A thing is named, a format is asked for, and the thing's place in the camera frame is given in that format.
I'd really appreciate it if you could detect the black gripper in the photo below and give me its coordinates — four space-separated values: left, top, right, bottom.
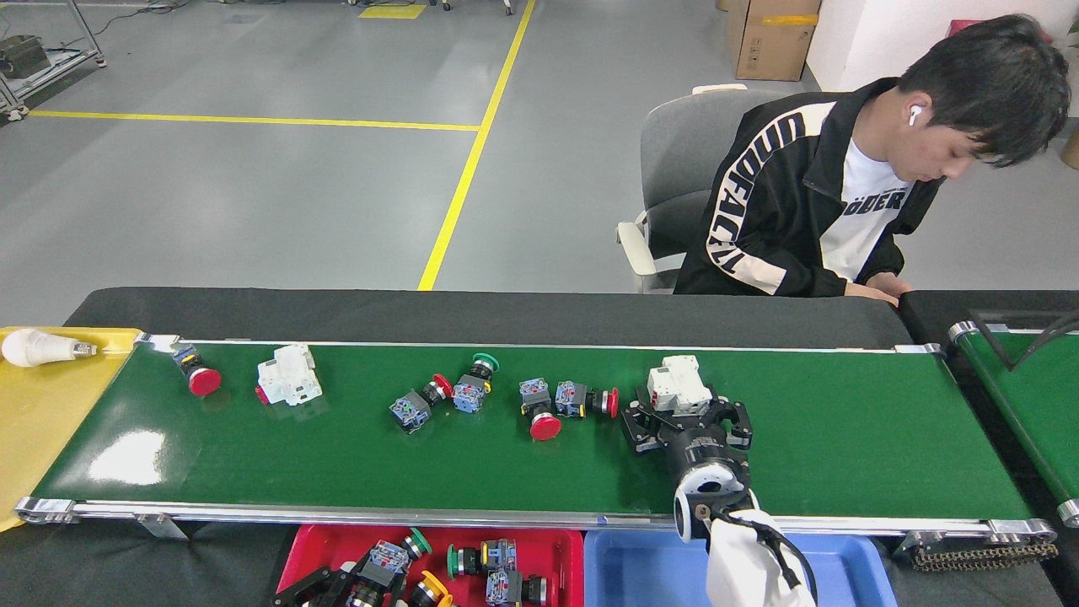
620 396 754 481

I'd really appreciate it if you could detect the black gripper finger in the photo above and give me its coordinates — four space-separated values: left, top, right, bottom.
336 563 376 607
270 567 336 607

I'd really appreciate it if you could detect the green push button silver ring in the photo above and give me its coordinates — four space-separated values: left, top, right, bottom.
368 529 433 584

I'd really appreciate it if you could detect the yellow push button switch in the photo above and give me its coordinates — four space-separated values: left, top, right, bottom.
407 571 457 607

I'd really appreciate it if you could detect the red push button switch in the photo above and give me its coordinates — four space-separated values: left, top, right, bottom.
389 373 454 436
518 377 564 442
172 343 223 398
554 380 621 421

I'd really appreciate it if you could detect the green conveyor belt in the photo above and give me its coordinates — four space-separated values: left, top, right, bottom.
948 320 1079 528
15 333 1059 549

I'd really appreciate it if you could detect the yellow plastic tray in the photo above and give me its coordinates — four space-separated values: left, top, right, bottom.
0 326 144 534

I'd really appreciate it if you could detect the person's right hand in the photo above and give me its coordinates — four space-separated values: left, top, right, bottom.
843 282 899 308

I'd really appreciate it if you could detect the blue plastic bin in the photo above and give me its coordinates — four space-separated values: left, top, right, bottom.
582 529 899 607

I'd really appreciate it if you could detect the red plastic bin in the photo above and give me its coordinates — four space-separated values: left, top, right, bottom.
276 524 585 607

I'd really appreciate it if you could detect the person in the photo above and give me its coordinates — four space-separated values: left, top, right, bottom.
674 13 1073 309

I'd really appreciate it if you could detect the grey office chair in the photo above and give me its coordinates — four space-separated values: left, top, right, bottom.
615 83 789 294

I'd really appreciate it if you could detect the white light bulb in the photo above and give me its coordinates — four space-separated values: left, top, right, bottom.
0 329 98 368

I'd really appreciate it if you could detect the brown cardboard box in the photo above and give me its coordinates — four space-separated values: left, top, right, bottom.
725 0 823 82

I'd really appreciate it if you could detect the red fire extinguisher box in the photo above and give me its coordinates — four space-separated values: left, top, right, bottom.
946 19 1056 43

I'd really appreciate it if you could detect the white metal rack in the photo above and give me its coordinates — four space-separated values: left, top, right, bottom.
0 0 108 119

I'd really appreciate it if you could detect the dark grey device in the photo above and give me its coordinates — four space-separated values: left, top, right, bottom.
0 34 51 78

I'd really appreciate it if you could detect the black cable loop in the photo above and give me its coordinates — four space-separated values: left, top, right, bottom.
968 309 1079 372

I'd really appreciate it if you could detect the conveyor drive chain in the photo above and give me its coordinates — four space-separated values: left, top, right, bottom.
910 542 1060 574

